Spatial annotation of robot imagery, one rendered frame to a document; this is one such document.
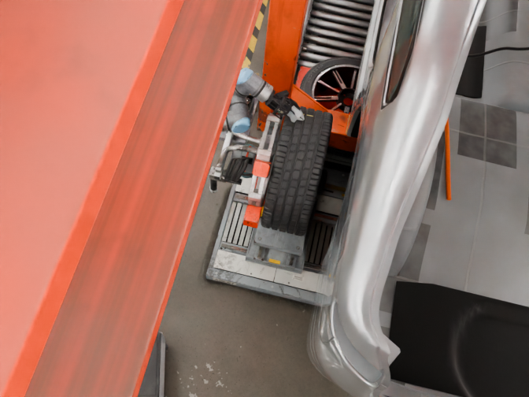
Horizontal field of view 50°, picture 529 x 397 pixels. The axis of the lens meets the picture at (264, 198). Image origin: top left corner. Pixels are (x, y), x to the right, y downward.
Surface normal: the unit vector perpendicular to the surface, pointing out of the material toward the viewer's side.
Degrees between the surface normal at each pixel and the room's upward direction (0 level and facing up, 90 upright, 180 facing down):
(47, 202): 0
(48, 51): 0
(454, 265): 20
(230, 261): 0
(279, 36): 90
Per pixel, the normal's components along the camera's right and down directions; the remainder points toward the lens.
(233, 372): 0.07, -0.44
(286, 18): -0.22, 0.87
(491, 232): -0.02, -0.08
